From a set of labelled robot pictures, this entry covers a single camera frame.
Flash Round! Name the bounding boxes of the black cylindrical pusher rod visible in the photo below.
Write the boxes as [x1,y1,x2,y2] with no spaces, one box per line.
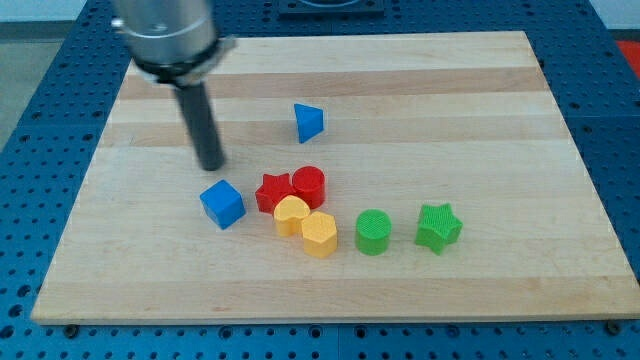
[174,83,225,171]

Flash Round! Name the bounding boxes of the blue cube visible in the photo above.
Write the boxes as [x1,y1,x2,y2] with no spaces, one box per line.
[199,180,246,230]

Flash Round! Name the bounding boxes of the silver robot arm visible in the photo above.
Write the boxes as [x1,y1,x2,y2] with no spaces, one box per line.
[111,0,236,171]

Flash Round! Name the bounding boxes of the blue triangle block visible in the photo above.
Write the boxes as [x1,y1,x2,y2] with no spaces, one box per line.
[294,103,324,143]

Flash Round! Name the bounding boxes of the red star block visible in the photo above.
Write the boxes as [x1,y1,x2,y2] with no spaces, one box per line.
[255,173,295,214]

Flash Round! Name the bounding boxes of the red cylinder block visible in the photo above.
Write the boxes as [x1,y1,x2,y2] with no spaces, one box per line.
[292,166,326,209]

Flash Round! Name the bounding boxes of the yellow heart block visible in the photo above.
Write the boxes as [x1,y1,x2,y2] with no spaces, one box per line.
[273,195,311,237]

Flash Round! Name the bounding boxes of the yellow hexagon block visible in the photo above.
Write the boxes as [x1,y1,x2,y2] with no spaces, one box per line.
[301,211,338,258]

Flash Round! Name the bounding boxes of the wooden board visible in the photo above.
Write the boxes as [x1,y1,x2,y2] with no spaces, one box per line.
[31,31,639,325]

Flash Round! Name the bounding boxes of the green cylinder block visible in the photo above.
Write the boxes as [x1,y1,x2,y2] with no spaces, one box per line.
[355,209,392,256]

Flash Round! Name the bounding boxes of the green star block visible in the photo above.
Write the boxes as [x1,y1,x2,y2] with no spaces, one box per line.
[414,203,463,255]

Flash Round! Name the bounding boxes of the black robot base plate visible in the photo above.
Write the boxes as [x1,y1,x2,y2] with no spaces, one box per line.
[275,0,385,17]

